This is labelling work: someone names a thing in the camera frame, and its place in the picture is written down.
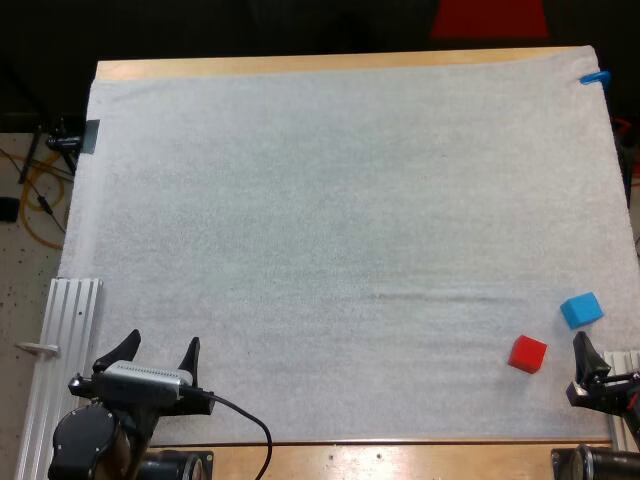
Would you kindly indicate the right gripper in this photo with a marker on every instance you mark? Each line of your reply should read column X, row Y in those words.
column 607, row 395

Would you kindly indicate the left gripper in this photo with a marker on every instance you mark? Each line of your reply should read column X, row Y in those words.
column 197, row 402

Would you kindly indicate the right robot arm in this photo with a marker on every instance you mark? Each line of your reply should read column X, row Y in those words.
column 600, row 465

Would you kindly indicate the blue cube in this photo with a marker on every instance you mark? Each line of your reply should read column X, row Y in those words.
column 581, row 310

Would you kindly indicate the red cube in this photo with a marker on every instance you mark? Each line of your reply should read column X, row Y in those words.
column 527, row 354

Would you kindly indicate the blue clip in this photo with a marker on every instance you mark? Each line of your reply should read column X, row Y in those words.
column 596, row 77

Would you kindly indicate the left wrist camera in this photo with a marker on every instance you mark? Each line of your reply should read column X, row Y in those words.
column 142, row 380

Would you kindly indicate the ribbed aluminium rail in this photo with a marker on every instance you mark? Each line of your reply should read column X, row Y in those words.
column 60, row 360
column 625, row 361

